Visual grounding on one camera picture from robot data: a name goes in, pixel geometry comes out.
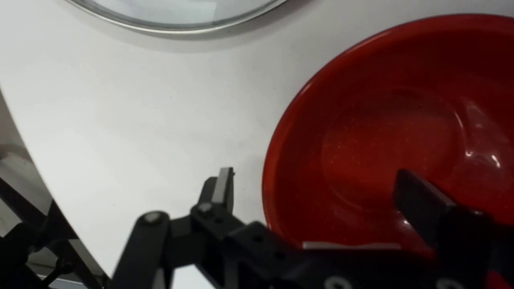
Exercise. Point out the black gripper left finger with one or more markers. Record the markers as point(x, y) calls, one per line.
point(214, 203)

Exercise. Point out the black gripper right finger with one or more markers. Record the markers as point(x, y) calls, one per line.
point(427, 209)

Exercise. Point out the orange plastic bowl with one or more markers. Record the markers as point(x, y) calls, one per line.
point(386, 134)

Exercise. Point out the glass pot lid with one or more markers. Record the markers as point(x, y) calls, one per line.
point(177, 10)

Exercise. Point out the black metal frame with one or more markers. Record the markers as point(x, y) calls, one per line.
point(32, 251)

